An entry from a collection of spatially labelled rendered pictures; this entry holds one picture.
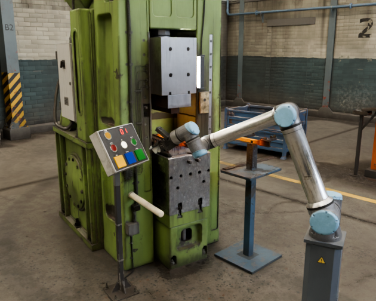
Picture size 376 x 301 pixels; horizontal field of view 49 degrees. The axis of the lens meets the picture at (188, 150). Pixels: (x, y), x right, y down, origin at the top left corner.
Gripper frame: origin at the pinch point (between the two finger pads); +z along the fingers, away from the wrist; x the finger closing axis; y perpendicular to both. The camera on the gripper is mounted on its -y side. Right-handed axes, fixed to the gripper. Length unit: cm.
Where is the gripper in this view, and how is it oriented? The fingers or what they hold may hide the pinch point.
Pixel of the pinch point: (150, 147)
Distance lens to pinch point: 265.1
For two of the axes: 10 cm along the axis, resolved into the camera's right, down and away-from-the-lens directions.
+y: 4.3, 9.0, -0.4
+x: 5.2, -2.1, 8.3
